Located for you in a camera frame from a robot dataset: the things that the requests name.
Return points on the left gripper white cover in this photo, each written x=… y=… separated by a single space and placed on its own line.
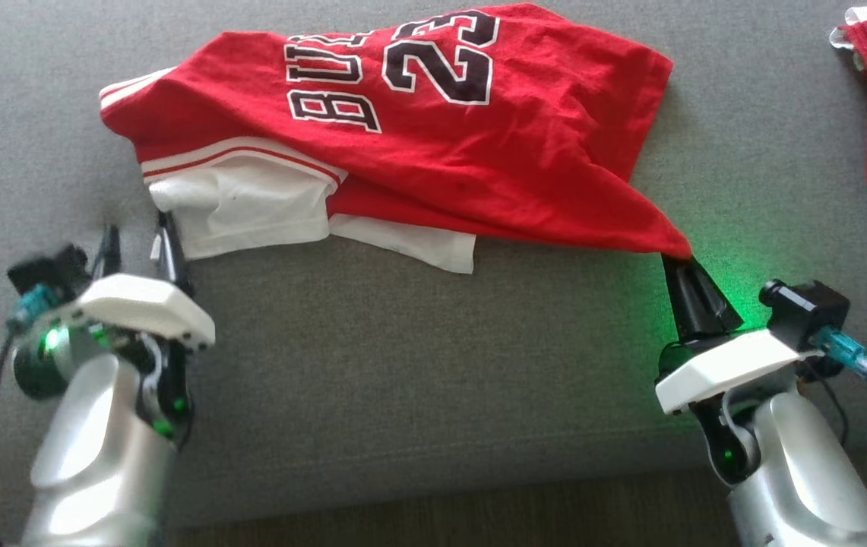
x=152 y=311

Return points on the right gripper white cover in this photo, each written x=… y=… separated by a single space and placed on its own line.
x=729 y=361

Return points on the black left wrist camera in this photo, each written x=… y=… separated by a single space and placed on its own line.
x=49 y=273

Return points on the large grey sofa chaise cushion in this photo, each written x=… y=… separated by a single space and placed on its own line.
x=418 y=365

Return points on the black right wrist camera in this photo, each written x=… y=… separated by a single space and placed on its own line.
x=809 y=308

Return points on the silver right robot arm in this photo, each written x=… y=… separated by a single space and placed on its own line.
x=805 y=471

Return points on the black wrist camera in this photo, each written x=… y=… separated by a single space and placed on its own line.
x=49 y=273
x=809 y=308

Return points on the red white basketball jersey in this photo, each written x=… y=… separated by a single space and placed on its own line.
x=441 y=152

